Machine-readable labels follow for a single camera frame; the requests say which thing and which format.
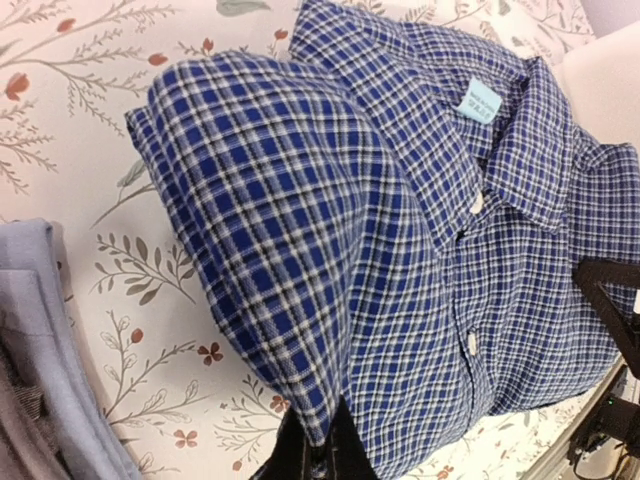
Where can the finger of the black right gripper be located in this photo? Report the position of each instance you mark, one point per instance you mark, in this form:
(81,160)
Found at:
(612,290)

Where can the light blue shirt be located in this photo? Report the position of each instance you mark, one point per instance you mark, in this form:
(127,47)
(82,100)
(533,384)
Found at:
(37,334)

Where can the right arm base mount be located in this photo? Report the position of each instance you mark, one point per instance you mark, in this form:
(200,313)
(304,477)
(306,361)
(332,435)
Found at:
(611,418)

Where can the floral white tablecloth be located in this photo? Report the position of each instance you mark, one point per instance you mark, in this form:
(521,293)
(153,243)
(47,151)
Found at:
(177,396)

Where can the grey shirt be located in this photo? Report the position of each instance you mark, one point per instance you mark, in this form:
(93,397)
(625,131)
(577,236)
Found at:
(29,447)

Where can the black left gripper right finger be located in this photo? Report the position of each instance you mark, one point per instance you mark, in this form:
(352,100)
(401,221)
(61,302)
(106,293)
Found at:
(345,455)

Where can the white plastic basket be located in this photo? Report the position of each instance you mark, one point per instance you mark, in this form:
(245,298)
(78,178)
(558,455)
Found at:
(601,82)

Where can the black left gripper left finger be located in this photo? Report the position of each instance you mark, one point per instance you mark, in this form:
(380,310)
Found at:
(291,456)

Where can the blue checked long sleeve shirt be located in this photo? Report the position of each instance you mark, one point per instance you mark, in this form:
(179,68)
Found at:
(393,216)

